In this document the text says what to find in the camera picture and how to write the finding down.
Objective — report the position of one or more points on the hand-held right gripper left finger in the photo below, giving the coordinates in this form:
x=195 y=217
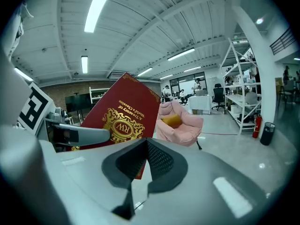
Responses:
x=93 y=184

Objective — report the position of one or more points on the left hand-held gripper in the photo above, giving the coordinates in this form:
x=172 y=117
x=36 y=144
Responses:
x=35 y=107

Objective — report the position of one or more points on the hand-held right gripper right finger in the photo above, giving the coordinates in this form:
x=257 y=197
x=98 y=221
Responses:
x=199 y=172

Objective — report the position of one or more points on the pink cushioned armchair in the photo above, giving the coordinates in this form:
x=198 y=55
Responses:
x=187 y=130

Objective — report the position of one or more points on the red hardcover book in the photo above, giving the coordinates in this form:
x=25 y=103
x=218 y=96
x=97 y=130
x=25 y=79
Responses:
x=131 y=95

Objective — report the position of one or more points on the person's left forearm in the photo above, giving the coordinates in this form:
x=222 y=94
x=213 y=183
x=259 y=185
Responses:
x=11 y=90

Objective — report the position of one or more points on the black display screen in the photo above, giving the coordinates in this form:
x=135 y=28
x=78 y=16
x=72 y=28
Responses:
x=78 y=103

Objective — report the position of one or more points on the mustard yellow cushion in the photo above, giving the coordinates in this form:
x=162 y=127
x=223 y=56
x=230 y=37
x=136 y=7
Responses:
x=172 y=121

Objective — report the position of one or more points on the table with white cloth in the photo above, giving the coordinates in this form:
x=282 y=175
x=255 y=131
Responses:
x=199 y=103

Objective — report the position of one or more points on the red fire extinguisher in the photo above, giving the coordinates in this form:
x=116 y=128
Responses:
x=257 y=125

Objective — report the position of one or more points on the black office chair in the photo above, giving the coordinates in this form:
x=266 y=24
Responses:
x=218 y=96

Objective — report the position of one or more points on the black trash bin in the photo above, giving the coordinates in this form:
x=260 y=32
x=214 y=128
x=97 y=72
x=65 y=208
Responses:
x=267 y=133

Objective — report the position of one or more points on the white metal shelf rack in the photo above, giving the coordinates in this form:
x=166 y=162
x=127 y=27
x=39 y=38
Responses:
x=234 y=97

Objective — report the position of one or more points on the black framed glass window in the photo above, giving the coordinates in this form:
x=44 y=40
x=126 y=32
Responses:
x=187 y=83

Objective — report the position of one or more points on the white round column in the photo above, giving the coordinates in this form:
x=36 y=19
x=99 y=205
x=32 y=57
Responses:
x=255 y=67

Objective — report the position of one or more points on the dark side chair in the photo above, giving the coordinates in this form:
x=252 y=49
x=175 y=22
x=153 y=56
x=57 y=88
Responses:
x=287 y=90

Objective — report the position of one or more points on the group of ceiling strip lights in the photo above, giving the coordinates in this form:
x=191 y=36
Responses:
x=100 y=8

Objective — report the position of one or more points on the black railing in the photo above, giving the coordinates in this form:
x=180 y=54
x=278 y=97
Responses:
x=282 y=42

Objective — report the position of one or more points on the white wall shelving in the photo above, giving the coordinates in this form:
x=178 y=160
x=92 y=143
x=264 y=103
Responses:
x=98 y=95

